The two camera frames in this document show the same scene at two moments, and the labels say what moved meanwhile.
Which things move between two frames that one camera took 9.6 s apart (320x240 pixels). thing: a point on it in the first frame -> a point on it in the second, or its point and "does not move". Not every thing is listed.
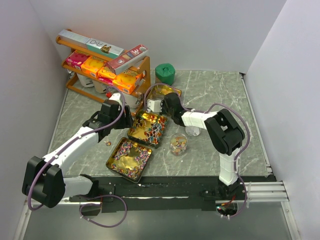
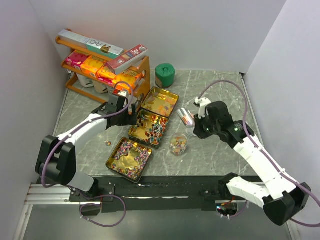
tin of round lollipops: (147, 128) does not move
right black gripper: (163, 111) -> (198, 130)
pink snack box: (76, 59) does not move
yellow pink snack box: (106, 75) does not move
